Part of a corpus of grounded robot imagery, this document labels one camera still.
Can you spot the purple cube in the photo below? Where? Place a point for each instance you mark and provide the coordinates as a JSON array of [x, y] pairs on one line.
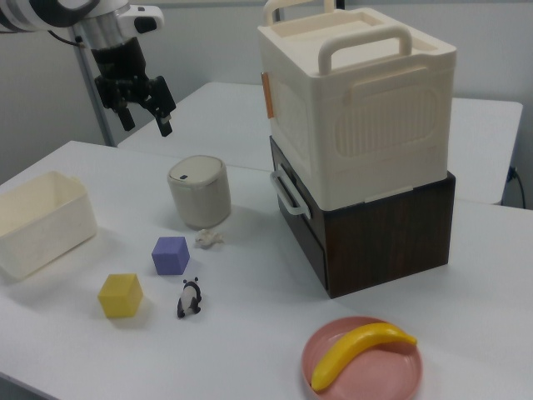
[[168, 256]]

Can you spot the white plastic bin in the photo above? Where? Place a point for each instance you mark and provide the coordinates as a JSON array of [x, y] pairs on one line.
[[37, 233]]

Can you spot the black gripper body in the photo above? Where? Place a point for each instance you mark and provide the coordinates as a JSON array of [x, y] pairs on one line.
[[121, 58]]

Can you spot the small white toy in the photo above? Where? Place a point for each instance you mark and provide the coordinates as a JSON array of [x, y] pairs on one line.
[[209, 238]]

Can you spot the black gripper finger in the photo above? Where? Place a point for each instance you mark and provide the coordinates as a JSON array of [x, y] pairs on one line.
[[111, 93], [160, 102]]

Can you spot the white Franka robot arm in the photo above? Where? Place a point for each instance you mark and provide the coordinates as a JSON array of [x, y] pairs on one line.
[[25, 14]]

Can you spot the pink plate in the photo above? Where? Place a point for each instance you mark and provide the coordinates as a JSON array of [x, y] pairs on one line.
[[375, 371]]

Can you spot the beige lidded trash can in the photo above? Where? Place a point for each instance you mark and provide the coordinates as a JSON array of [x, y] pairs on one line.
[[200, 196]]

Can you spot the yellow cube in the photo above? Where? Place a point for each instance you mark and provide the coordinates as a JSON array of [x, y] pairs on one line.
[[118, 298]]

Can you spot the yellow toy banana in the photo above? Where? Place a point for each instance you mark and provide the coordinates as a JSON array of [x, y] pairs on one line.
[[358, 346]]

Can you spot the dark wooden drawer cabinet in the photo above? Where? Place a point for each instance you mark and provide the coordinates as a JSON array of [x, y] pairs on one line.
[[387, 241]]

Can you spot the panda figurine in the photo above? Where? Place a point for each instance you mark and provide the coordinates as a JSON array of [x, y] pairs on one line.
[[188, 298]]

